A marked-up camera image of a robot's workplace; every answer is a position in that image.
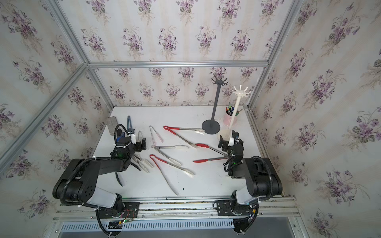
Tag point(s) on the grey stone block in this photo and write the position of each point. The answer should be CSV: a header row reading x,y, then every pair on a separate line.
x,y
112,123

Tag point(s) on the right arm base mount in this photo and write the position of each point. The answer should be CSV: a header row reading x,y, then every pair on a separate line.
x,y
232,208

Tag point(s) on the steel cream-tipped tongs centre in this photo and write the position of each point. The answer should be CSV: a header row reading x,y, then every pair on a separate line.
x,y
173,153

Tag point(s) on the steel cream-tipped tongs left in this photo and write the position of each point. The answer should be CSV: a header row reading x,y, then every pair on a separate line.
x,y
143,163

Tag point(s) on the dark grey utensil rack stand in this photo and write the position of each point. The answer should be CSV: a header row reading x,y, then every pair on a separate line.
x,y
211,126

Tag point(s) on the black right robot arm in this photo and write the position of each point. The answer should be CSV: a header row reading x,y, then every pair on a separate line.
x,y
261,178

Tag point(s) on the red handled tongs front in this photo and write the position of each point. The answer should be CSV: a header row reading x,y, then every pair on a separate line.
x,y
170,172

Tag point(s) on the blue handled cream tongs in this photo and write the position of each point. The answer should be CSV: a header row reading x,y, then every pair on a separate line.
x,y
130,129

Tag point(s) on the steel cream-tipped tongs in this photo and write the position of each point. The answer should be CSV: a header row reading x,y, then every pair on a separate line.
x,y
143,163
173,153

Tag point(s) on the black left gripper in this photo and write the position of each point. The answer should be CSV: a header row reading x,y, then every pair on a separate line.
x,y
138,146

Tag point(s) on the red tipped steel tongs right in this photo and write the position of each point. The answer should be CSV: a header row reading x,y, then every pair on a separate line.
x,y
209,154

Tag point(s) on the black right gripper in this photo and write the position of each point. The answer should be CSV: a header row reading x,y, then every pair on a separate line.
x,y
226,144

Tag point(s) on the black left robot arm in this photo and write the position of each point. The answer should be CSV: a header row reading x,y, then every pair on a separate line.
x,y
78,183

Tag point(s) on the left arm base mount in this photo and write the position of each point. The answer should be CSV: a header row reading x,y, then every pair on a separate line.
x,y
125,213

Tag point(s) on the black tipped steel tongs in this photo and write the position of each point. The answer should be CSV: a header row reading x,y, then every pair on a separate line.
x,y
120,174

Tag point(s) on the pink pen cup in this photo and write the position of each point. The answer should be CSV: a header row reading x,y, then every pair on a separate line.
x,y
228,115

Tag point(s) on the white utensil rack stand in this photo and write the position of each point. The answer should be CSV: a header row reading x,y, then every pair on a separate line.
x,y
241,93

